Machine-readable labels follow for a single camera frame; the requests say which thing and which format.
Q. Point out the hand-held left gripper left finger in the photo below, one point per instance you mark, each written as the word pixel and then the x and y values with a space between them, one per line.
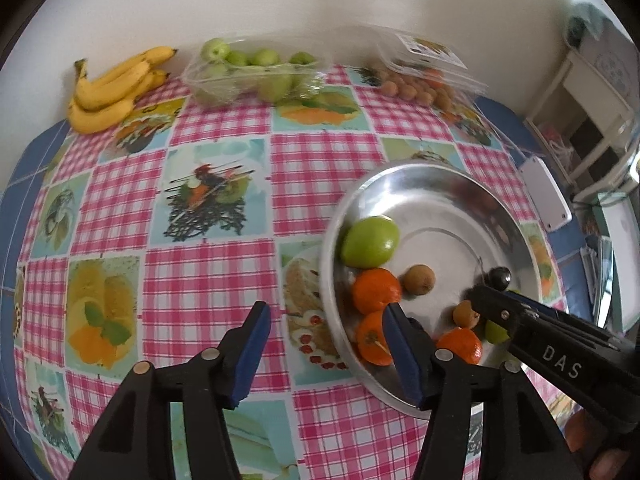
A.
pixel 250 355

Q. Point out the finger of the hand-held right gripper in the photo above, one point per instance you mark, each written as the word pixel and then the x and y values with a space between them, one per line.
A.
pixel 575 324
pixel 495 305

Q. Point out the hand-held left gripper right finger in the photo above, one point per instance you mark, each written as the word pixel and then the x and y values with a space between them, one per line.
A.
pixel 400 355

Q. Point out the dark cherry with stem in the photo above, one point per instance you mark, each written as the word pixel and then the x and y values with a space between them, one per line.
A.
pixel 499 276

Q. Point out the orange mandarin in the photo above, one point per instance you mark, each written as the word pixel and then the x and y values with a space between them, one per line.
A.
pixel 460 345
pixel 376 290
pixel 372 344

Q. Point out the brown longan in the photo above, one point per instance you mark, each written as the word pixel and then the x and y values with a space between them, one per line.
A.
pixel 419 279
pixel 466 314

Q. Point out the silver metal plate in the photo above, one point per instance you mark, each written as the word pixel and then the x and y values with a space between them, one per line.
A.
pixel 440 210

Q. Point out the person's right hand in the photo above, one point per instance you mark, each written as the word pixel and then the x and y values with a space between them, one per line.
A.
pixel 607 465

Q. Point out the stack of pale flat items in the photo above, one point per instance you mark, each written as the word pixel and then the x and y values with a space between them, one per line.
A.
pixel 620 260

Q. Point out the white flat device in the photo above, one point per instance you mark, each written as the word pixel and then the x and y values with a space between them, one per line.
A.
pixel 545 192

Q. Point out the pile of packed brown longans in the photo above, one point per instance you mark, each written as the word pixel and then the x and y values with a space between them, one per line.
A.
pixel 415 91

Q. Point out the white shelf unit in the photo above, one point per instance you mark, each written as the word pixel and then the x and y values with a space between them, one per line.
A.
pixel 565 75

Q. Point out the clear plastic fruit tray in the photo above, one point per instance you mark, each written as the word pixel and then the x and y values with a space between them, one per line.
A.
pixel 215 92

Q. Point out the clear plastic clamshell box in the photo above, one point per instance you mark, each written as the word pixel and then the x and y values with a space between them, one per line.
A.
pixel 425 47

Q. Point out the pile of packed green jujubes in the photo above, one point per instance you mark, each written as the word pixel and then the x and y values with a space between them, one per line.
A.
pixel 275 87

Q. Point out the yellow banana bunch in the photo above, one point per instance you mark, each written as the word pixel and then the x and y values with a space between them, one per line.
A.
pixel 100 117

